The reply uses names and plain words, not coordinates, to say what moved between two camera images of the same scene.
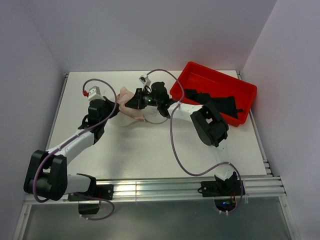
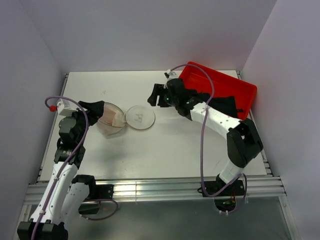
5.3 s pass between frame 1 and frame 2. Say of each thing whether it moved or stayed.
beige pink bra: moved
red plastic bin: stayed
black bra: stayed
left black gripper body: moved
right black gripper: moved
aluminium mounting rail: stayed
